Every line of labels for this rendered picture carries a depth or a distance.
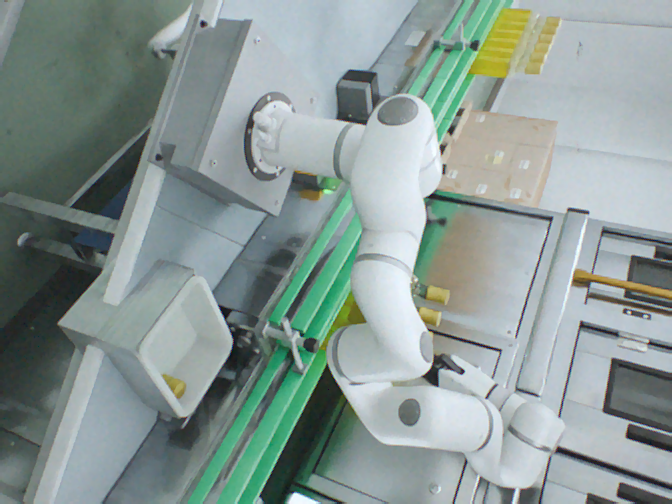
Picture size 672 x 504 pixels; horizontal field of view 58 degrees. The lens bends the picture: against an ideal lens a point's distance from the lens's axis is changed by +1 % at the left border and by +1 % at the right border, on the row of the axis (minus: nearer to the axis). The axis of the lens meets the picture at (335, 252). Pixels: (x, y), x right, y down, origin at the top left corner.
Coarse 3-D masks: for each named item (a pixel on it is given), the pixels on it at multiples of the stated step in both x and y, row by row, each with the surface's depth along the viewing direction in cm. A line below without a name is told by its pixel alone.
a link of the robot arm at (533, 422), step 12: (516, 396) 110; (504, 408) 108; (516, 408) 107; (528, 408) 99; (540, 408) 99; (504, 420) 107; (516, 420) 100; (528, 420) 98; (540, 420) 97; (552, 420) 98; (504, 432) 109; (516, 432) 99; (528, 432) 98; (540, 432) 97; (552, 432) 98; (540, 444) 98; (552, 444) 99
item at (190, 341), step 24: (192, 288) 103; (168, 312) 95; (192, 312) 110; (216, 312) 107; (168, 336) 108; (192, 336) 115; (216, 336) 114; (144, 360) 92; (168, 360) 109; (192, 360) 113; (216, 360) 113; (192, 384) 110; (192, 408) 107
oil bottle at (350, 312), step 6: (348, 300) 131; (342, 306) 130; (348, 306) 130; (354, 306) 129; (342, 312) 129; (348, 312) 128; (354, 312) 128; (360, 312) 128; (336, 318) 128; (342, 318) 128; (348, 318) 127; (354, 318) 127; (360, 318) 127
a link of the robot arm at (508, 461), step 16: (480, 400) 90; (496, 416) 90; (496, 432) 89; (480, 448) 88; (496, 448) 90; (512, 448) 99; (528, 448) 98; (480, 464) 93; (496, 464) 92; (512, 464) 98; (528, 464) 98; (496, 480) 94; (512, 480) 97; (528, 480) 98
